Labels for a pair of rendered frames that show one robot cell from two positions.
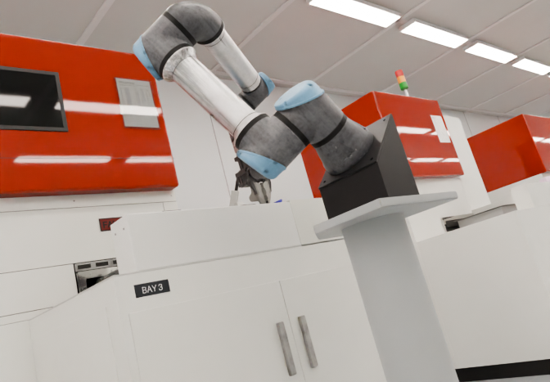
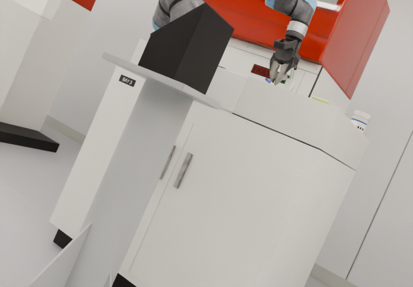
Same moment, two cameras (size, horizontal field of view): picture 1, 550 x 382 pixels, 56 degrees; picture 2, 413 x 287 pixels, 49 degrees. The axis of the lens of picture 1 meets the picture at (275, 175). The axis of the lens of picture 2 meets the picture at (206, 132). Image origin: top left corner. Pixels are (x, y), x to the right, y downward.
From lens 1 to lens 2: 1.95 m
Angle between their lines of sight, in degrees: 76
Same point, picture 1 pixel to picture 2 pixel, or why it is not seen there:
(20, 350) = not seen: hidden behind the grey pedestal
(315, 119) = not seen: outside the picture
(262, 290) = not seen: hidden behind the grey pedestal
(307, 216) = (255, 96)
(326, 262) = (244, 138)
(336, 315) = (220, 176)
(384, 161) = (158, 37)
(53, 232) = (226, 61)
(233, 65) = not seen: outside the picture
